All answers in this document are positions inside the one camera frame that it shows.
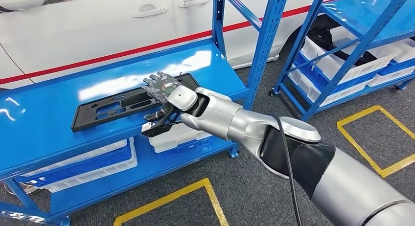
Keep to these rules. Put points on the white car with red stripe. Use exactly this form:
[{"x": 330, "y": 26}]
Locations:
[{"x": 97, "y": 39}]

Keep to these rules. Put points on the black plastic plate frame part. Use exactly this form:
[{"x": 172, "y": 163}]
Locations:
[{"x": 81, "y": 117}]

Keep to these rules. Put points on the blue wheeled shelf rack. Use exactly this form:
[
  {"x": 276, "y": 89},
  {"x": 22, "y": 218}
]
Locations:
[
  {"x": 395, "y": 87},
  {"x": 366, "y": 10}
]

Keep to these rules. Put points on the blue steel shelf rack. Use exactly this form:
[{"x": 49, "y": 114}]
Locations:
[{"x": 48, "y": 120}]

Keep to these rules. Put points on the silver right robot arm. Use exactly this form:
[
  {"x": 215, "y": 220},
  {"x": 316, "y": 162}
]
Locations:
[{"x": 220, "y": 117}]

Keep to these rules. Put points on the chrome stanchion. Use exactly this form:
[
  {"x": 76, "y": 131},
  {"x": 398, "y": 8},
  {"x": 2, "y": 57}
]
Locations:
[{"x": 19, "y": 189}]

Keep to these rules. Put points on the black car part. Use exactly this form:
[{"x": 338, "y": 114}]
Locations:
[{"x": 324, "y": 39}]

